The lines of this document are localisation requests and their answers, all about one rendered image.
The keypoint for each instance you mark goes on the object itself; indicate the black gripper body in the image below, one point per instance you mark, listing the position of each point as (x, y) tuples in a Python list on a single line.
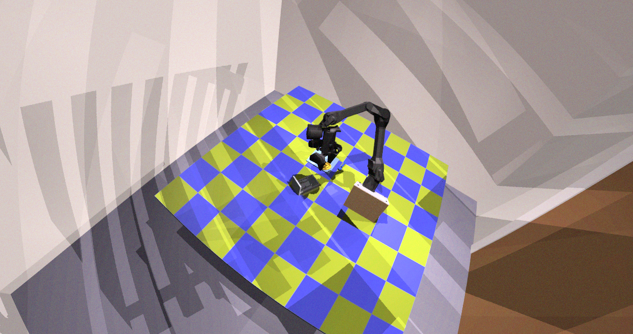
[(326, 149)]

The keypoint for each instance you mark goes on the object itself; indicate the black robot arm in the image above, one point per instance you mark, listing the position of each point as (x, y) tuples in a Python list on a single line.
[(381, 119)]

